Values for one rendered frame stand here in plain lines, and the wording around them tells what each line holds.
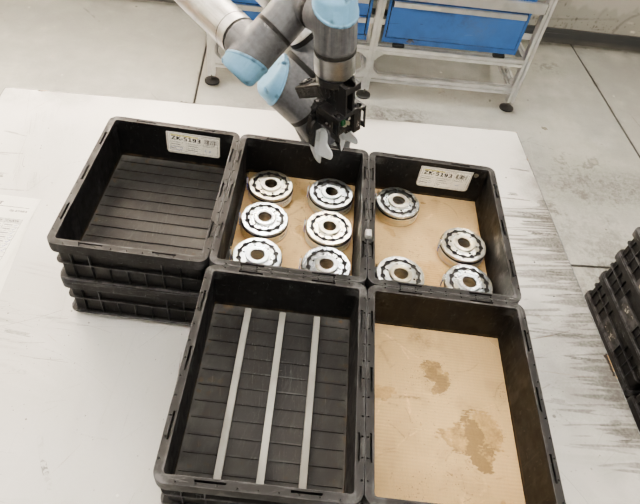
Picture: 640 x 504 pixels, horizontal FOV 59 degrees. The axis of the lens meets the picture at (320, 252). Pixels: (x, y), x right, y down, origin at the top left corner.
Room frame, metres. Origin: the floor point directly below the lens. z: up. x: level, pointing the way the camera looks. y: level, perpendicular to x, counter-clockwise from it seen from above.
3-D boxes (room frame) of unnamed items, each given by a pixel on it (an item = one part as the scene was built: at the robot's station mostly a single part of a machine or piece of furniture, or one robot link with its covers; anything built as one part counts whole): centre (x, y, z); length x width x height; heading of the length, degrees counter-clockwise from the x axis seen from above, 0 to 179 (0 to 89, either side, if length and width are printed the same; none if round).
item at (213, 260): (0.86, 0.07, 0.92); 0.40 x 0.30 x 0.02; 4
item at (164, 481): (0.47, 0.04, 0.92); 0.40 x 0.30 x 0.02; 4
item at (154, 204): (0.85, 0.36, 0.87); 0.40 x 0.30 x 0.11; 4
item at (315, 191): (0.98, 0.00, 0.86); 0.10 x 0.10 x 0.01
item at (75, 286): (0.85, 0.36, 0.76); 0.40 x 0.30 x 0.12; 4
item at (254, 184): (0.97, 0.14, 0.86); 0.10 x 0.10 x 0.01
